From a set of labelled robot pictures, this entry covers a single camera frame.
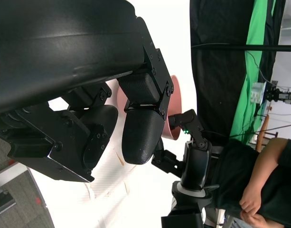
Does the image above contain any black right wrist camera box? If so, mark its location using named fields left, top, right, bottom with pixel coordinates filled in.
left=160, top=210, right=205, bottom=228

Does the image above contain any pink plastic bowl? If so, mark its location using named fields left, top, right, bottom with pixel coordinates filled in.
left=116, top=75, right=183, bottom=141

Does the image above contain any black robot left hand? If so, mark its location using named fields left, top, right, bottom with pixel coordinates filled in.
left=0, top=0, right=174, bottom=183

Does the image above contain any person in black clothes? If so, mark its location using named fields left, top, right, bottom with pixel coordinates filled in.
left=213, top=137, right=291, bottom=228

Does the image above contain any green backdrop cloth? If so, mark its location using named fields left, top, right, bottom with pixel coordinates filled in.
left=229, top=0, right=276, bottom=143

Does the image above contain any black stand pole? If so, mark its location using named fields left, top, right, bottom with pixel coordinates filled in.
left=191, top=43, right=291, bottom=52

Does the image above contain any person hand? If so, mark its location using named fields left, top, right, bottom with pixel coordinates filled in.
left=239, top=197, right=262, bottom=214

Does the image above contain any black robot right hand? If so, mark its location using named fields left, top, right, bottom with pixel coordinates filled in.
left=151, top=109, right=211, bottom=190

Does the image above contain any grey device on stand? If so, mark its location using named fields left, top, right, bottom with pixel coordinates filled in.
left=251, top=82, right=291, bottom=105

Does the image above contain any black backdrop curtain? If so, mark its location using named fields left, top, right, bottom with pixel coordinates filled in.
left=189, top=0, right=286, bottom=143

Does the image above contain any wooden chair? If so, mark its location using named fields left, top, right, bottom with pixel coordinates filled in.
left=254, top=114, right=279, bottom=152

